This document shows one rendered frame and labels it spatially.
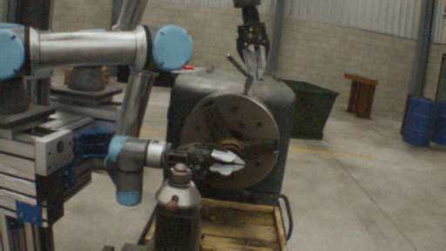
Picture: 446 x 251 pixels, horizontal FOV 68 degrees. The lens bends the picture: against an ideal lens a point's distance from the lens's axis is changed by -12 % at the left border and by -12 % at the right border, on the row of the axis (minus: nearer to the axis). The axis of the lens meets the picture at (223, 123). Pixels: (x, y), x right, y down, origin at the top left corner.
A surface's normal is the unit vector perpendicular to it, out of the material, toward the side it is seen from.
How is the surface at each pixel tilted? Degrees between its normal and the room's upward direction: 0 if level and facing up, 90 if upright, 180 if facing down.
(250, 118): 90
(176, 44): 89
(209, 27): 90
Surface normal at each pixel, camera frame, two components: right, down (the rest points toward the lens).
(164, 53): 0.58, 0.23
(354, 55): 0.00, 0.22
